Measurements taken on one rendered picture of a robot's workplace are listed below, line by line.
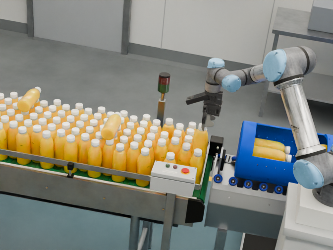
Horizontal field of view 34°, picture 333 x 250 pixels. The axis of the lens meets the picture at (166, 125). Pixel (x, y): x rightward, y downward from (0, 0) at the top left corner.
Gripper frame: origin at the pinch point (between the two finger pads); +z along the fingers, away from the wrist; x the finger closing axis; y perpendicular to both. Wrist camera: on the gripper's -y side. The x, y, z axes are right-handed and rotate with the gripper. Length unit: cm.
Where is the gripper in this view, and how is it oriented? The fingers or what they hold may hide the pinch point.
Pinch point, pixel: (202, 126)
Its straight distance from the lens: 265.5
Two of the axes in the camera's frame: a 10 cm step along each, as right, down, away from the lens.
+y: 9.8, 1.6, -1.1
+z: -0.9, 8.6, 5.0
